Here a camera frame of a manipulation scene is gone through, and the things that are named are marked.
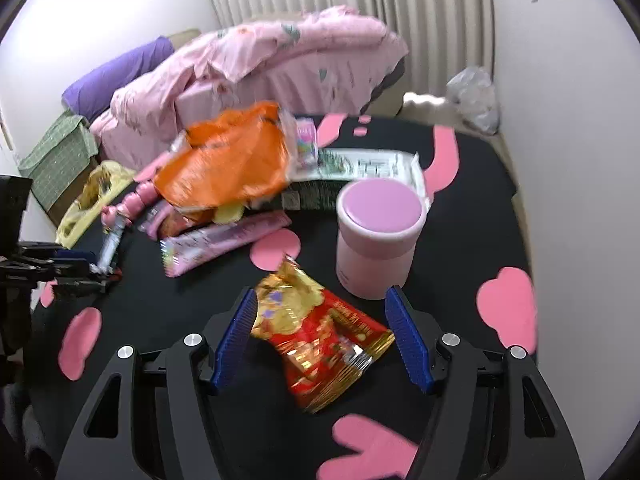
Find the orange snack bag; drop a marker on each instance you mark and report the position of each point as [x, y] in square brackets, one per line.
[225, 160]

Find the beige pleated curtain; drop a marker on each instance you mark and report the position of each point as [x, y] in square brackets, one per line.
[425, 10]

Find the black tablecloth with pink shapes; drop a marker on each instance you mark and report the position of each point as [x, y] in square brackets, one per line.
[200, 310]

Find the red brown snack packet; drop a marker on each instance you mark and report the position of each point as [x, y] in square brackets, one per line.
[180, 222]

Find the pink floral duvet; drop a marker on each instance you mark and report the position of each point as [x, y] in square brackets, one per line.
[300, 60]

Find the pastel pink long wrapper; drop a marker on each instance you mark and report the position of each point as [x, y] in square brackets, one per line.
[220, 240]

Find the pink lidded cup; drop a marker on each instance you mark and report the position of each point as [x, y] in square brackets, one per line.
[375, 255]

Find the white wavy mat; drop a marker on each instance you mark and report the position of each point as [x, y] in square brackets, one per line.
[425, 99]

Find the purple pillow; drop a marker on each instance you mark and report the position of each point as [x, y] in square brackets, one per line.
[115, 80]

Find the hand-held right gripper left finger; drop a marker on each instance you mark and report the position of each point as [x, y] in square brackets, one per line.
[235, 340]

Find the yellow snack packet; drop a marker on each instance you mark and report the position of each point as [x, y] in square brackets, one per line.
[227, 214]

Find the green checked cloth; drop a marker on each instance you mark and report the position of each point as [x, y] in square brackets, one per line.
[60, 150]

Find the white green labelled package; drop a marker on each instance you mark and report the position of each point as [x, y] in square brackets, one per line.
[380, 165]

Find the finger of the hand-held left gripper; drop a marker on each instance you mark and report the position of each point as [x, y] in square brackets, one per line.
[72, 255]
[80, 285]

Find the pastel dotted candy packet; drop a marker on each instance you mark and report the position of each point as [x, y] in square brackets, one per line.
[305, 145]

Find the red gold snack packet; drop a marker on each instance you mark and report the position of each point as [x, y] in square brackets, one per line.
[320, 340]

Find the dark green packet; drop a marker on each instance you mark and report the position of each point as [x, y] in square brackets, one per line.
[310, 197]

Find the white plastic bag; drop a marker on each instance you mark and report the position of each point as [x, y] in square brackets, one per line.
[475, 100]

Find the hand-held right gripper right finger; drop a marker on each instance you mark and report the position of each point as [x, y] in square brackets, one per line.
[407, 340]

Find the pink caterpillar toy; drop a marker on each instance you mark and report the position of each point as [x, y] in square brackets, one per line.
[135, 200]

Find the small clear pink packet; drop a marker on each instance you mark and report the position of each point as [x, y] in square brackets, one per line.
[110, 245]

